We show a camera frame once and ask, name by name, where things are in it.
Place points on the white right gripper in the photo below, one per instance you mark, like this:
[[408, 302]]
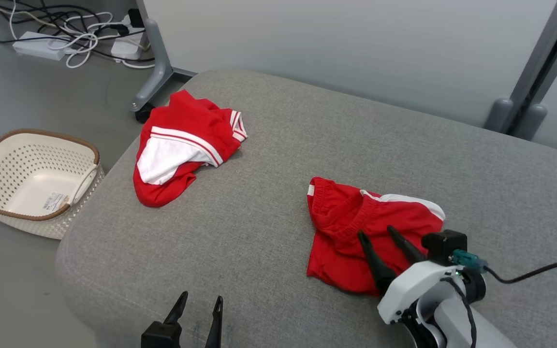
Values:
[[414, 282]]

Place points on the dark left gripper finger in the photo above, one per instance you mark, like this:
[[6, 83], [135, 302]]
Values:
[[178, 311], [214, 333]]

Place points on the red shorts with white trim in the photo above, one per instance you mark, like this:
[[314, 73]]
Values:
[[341, 241]]

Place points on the red shirt with white stripes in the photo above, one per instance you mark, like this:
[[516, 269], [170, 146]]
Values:
[[186, 121]]

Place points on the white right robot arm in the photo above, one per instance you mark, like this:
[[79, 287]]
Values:
[[457, 324]]

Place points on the cream perforated laundry basket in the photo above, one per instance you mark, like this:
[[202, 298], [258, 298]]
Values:
[[27, 183]]

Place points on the black caster wheel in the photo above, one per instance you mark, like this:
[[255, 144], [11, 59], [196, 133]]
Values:
[[144, 115]]

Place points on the grey partition leg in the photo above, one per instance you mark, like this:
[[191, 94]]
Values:
[[160, 72]]

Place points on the black plug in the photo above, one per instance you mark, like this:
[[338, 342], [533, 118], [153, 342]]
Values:
[[136, 18]]

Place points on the white power strip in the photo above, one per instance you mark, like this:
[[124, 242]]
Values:
[[39, 46]]

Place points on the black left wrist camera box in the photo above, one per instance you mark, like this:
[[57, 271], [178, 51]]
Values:
[[160, 336]]

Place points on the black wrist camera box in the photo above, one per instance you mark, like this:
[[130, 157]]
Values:
[[160, 336], [445, 244]]

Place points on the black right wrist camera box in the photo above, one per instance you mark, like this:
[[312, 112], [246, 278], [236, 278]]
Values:
[[445, 244]]

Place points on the grey partition post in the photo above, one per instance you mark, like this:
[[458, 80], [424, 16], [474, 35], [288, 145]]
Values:
[[539, 63]]

